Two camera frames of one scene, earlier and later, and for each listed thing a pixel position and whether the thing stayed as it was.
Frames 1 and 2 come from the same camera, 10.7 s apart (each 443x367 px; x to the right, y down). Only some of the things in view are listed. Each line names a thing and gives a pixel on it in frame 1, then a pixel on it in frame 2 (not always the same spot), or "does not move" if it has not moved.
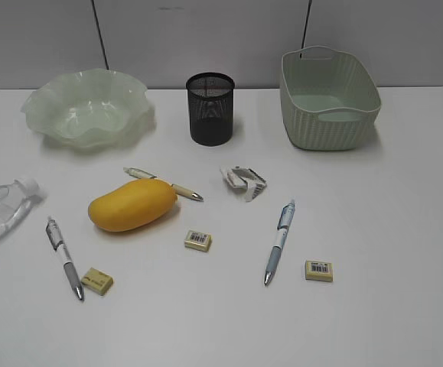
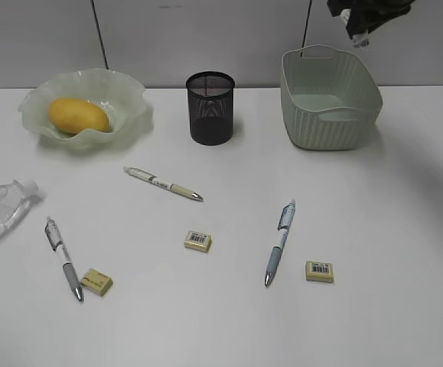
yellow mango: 132,205 to 74,115
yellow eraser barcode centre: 197,241 does not move
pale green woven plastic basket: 327,97 does not move
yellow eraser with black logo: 97,281 does not move
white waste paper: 246,179 to 359,40
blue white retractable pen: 275,256 does not move
